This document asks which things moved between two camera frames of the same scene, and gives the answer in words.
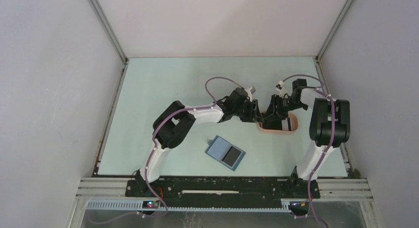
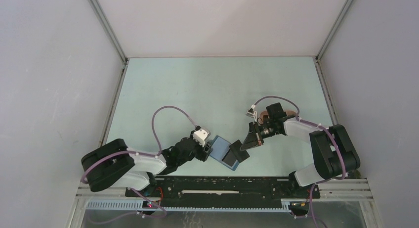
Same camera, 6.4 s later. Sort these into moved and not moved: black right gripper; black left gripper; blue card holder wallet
Moved: black left gripper; black right gripper
Not moved: blue card holder wallet
